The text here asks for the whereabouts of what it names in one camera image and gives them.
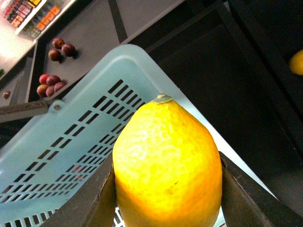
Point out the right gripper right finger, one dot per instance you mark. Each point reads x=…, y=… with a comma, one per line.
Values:
x=247, y=204

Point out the dark wooden display stand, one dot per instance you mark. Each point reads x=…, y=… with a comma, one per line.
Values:
x=231, y=66

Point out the light blue plastic basket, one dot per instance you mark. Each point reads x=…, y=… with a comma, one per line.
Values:
x=55, y=153

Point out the brown basket handle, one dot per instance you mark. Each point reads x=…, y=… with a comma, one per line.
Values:
x=21, y=111

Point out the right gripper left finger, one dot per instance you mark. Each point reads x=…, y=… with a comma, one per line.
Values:
x=93, y=205

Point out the yellow lemon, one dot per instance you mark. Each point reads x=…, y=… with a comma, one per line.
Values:
x=167, y=168

